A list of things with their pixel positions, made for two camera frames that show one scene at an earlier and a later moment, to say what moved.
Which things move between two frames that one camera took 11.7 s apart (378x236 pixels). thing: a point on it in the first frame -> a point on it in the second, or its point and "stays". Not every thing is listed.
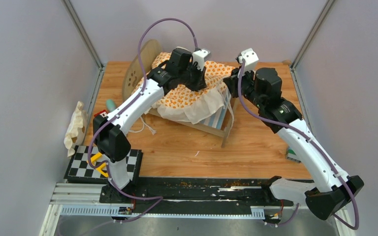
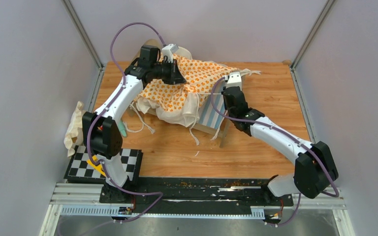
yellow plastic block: x=102 y=167 stays
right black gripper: x=232 y=82 -> x=225 y=107
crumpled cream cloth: x=76 y=133 stays
